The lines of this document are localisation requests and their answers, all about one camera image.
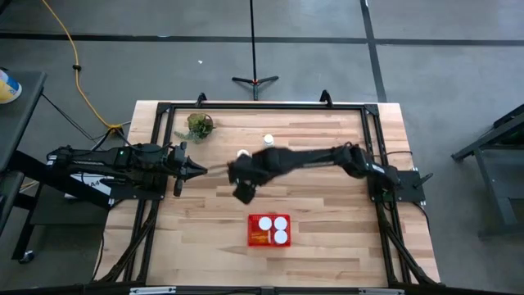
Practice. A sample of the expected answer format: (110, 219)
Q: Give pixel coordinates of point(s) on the small potted green plant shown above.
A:
(200, 123)

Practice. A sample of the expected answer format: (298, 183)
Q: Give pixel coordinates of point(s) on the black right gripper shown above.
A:
(249, 170)

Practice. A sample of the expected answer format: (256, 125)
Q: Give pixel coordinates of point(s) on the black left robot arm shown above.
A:
(106, 157)

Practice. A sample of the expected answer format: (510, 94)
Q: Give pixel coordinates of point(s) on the black aluminium table frame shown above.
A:
(266, 106)

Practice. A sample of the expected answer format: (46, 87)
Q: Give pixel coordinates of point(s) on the silver metal bracket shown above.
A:
(380, 291)
(152, 290)

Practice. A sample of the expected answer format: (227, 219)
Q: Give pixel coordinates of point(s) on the black tripod stand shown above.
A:
(254, 41)

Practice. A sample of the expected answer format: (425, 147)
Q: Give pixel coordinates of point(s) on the red plastic basket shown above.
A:
(253, 220)

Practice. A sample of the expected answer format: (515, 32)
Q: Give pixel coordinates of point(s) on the dark grey side table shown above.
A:
(20, 114)

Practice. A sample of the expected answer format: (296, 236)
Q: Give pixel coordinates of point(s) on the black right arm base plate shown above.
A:
(409, 182)

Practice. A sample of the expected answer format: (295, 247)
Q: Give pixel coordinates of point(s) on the white printed sheet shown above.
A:
(92, 185)

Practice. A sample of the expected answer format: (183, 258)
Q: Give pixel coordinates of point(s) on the orange pill bottle white cap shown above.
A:
(265, 223)
(260, 238)
(280, 223)
(280, 237)
(268, 140)
(242, 152)

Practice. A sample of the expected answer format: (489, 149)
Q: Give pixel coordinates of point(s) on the dark metal cart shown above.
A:
(491, 135)

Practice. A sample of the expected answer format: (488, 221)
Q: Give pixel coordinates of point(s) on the blue yellow white canister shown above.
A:
(8, 90)

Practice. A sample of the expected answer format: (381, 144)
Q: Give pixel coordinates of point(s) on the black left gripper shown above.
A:
(179, 168)

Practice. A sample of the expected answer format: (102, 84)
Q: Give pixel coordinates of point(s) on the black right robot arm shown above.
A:
(319, 155)

